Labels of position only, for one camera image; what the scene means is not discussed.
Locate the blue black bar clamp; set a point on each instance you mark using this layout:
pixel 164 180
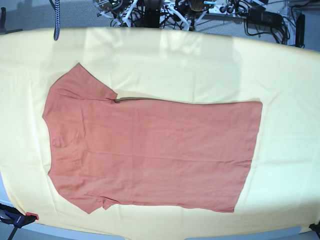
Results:
pixel 11 216

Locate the black clamp handle left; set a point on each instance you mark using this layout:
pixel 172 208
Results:
pixel 3 20

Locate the white power strip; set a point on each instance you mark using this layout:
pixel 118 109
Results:
pixel 213 9

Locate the black clamp right corner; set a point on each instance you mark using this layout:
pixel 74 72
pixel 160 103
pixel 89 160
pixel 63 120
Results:
pixel 315 227

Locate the salmon pink T-shirt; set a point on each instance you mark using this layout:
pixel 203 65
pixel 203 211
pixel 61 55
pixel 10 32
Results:
pixel 146 152

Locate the black power adapter box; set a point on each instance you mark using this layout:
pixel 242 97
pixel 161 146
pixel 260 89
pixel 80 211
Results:
pixel 264 18

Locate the black stand post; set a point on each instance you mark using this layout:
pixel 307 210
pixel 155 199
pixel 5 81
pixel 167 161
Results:
pixel 151 16

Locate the black upright device right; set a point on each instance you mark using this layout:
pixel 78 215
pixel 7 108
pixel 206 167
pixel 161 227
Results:
pixel 300 31

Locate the yellow table cloth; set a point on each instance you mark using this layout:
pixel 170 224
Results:
pixel 282 189

